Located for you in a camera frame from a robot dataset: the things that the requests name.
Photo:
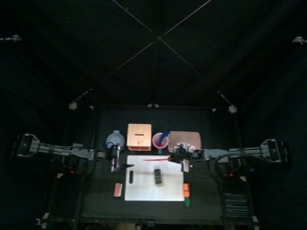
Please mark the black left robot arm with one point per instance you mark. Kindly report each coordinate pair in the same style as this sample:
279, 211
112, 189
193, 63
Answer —
56, 148

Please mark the grey bowl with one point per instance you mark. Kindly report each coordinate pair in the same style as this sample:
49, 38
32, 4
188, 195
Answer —
114, 139

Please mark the orange toy carrot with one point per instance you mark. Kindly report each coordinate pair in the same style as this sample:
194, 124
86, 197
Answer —
185, 191

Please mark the white cutting board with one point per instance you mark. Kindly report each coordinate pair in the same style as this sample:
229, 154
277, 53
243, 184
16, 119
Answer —
153, 188

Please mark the pink toy salmon piece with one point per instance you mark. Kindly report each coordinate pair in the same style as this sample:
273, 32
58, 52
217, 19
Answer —
117, 190

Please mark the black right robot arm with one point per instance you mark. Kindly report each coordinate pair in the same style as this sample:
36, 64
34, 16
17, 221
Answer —
243, 151

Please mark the white text label sticker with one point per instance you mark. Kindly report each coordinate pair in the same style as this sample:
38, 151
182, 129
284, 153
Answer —
235, 205

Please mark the blue utensil in cup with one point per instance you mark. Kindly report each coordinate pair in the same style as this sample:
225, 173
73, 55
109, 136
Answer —
164, 135

